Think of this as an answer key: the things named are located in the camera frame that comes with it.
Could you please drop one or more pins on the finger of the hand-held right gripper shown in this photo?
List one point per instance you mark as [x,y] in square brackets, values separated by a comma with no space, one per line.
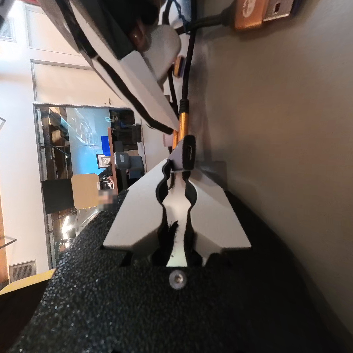
[146,80]
[124,91]

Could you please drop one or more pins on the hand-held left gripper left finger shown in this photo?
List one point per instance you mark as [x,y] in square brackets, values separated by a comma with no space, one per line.
[135,217]

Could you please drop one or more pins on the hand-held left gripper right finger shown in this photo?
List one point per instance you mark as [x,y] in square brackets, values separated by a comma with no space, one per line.
[217,220]

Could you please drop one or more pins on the grey usb-c adapter with tether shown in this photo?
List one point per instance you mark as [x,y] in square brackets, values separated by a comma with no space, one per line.
[179,157]

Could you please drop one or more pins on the person's right hand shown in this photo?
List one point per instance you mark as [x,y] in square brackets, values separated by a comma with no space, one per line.
[139,35]

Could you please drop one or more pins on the grey battery charger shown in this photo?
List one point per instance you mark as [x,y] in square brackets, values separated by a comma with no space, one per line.
[135,168]

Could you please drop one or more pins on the blue plastic bin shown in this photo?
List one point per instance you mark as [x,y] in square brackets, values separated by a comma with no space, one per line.
[106,144]

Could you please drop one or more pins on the wooden board on white stand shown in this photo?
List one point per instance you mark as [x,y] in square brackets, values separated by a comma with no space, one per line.
[85,190]

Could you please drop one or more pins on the framed tag picture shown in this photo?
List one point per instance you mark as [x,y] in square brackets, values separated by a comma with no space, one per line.
[103,160]

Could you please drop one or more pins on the black panel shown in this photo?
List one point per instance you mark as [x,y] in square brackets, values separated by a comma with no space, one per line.
[58,195]

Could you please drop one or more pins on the wall air vent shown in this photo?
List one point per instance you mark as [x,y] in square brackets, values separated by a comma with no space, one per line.
[22,271]

